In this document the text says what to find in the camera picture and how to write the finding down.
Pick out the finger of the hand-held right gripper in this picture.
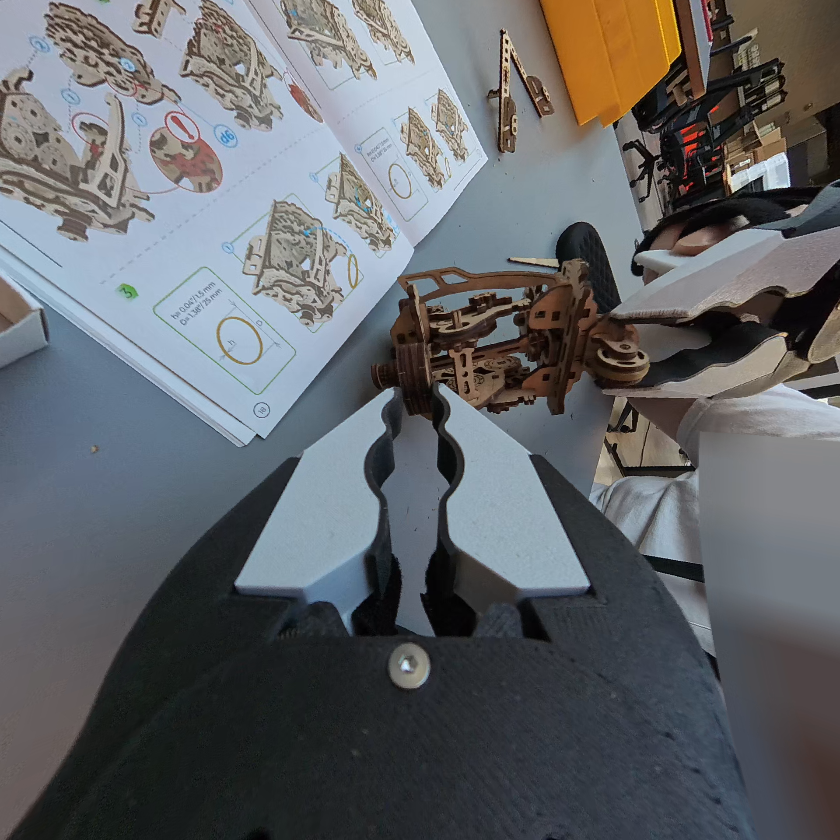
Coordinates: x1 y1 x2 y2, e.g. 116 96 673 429
599 320 811 400
617 225 840 324

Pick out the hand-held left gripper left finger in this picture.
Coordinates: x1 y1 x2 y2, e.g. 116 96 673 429
234 387 404 619

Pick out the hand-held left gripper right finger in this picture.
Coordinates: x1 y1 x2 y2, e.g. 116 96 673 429
433 382 592 610

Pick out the wooden frame assembly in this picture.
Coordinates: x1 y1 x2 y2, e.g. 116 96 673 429
371 266 572 419

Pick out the person's right forearm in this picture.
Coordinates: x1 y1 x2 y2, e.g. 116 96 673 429
626 395 700 463

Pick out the person's right hand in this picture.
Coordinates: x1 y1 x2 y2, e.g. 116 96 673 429
650 218 723 259

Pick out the white shirt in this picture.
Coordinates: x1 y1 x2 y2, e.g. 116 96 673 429
589 382 840 660

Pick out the black office chair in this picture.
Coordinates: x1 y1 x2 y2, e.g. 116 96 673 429
620 134 680 212

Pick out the instruction booklet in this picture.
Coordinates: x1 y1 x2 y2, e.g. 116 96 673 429
0 0 490 448

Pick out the black wrist rest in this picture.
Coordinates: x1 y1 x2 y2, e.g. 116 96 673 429
556 222 626 317

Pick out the yellow plastic bin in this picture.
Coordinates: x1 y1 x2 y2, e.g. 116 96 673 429
538 0 683 128

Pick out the short wooden strut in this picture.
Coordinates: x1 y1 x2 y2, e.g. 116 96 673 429
508 47 557 119

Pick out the long wooden strut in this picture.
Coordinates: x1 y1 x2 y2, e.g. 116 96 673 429
486 28 521 154

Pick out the white cardboard tray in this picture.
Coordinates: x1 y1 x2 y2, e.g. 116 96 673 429
0 274 51 370

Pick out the black strap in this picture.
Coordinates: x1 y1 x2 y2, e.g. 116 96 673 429
646 553 705 586

